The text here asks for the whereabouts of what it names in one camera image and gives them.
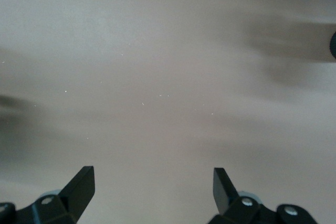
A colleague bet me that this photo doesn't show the black cylindrical object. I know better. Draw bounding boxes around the black cylindrical object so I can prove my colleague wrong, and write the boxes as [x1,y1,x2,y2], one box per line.
[329,31,336,60]

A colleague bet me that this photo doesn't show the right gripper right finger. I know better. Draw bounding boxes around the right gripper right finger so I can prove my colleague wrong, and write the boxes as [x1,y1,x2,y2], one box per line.
[208,167,319,224]

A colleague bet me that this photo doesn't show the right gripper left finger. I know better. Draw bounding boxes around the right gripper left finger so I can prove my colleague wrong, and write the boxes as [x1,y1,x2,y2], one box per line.
[0,165,96,224]

